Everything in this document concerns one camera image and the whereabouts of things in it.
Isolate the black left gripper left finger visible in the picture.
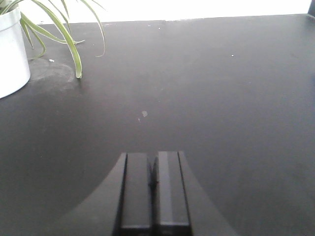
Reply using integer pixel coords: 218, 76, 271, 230
59, 153, 152, 236

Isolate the green spider plant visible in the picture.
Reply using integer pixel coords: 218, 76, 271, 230
0, 0, 106, 79

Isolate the white plant pot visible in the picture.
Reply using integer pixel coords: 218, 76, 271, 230
0, 6, 31, 98

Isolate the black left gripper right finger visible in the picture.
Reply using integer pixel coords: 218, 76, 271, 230
154, 151, 236, 236

